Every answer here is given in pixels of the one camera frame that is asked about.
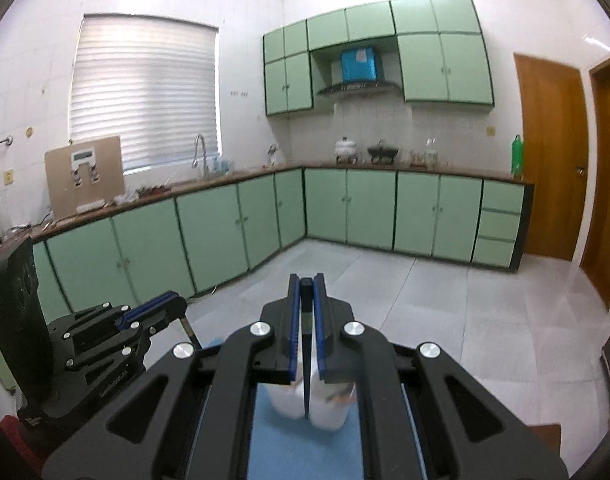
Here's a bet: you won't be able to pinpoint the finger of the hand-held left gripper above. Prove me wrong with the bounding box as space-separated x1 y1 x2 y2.
120 290 189 334

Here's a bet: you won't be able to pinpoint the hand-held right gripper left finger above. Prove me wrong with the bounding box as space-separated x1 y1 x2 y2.
41 273 306 480

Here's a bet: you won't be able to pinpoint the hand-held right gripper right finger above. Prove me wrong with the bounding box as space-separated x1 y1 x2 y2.
312 273 570 480

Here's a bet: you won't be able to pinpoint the dark wooden stick utensil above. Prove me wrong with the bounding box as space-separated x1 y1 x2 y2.
181 314 204 350

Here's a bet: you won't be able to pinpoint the white two-compartment utensil holder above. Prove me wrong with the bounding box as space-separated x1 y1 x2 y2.
257 355 357 432

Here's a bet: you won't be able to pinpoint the green base cabinets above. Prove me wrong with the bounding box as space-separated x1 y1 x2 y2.
0 162 535 391

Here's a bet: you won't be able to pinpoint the clear plastic container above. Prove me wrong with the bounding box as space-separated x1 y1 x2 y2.
0 189 16 241

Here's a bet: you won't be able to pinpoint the blue table mat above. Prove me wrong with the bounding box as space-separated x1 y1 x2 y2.
205 337 428 480

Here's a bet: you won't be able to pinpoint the cardboard sheet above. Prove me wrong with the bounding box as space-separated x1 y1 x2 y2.
45 135 126 215

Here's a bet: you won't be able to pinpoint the metal kitchen faucet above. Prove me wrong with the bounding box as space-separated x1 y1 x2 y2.
192 133 208 179

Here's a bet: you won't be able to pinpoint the white cooking pot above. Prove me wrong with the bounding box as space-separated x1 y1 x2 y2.
334 136 358 163

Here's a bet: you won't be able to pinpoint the black wok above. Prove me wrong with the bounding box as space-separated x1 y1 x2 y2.
367 140 401 163

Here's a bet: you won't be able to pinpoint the white window blind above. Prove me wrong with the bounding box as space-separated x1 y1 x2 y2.
67 14 221 173

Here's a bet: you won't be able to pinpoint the brown board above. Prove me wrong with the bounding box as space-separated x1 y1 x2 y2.
528 424 563 461

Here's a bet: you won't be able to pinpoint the green plastic bottle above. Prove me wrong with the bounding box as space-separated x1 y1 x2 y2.
510 135 525 180

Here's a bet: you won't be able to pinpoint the blue-wrapped range hood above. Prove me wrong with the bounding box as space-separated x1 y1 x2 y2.
315 46 403 97

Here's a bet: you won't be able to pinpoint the wooden door with knob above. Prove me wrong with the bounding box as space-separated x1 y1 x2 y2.
514 52 591 262

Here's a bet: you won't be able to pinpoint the plain wooden door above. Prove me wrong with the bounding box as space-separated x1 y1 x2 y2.
580 50 610 311

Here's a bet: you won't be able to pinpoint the green wall cabinets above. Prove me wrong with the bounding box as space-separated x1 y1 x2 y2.
262 0 495 117

